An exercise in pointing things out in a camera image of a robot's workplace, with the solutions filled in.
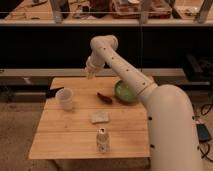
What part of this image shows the dark red pepper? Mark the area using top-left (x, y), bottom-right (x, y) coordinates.
top-left (97, 92), bottom-right (112, 104)

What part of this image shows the wooden folding table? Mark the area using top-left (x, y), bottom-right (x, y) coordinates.
top-left (29, 77), bottom-right (150, 159)

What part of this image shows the green bowl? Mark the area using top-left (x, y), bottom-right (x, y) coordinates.
top-left (114, 80), bottom-right (137, 103)

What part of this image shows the small clear bottle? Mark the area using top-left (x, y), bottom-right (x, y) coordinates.
top-left (96, 128), bottom-right (110, 153)

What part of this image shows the beige sponge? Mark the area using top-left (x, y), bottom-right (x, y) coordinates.
top-left (91, 112), bottom-right (109, 124)

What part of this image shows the clear plastic cup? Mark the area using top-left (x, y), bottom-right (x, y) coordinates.
top-left (56, 88), bottom-right (73, 111)

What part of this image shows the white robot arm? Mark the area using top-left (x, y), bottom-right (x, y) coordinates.
top-left (86, 35), bottom-right (203, 171)

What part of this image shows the black power adapter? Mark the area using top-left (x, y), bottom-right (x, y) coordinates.
top-left (196, 124), bottom-right (212, 142)

